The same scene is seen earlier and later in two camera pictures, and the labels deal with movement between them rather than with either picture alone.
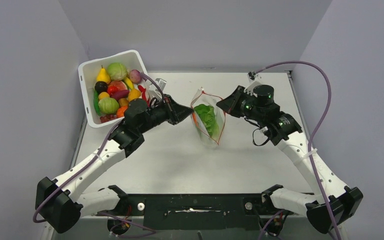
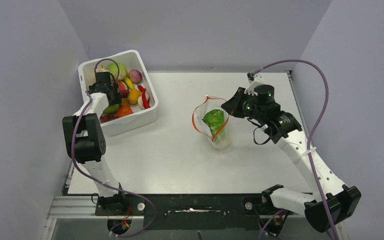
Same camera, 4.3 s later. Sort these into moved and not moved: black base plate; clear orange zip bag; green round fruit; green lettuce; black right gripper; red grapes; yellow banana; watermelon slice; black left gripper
Moved: green lettuce; black left gripper; clear orange zip bag
Not moved: red grapes; green round fruit; black right gripper; watermelon slice; yellow banana; black base plate
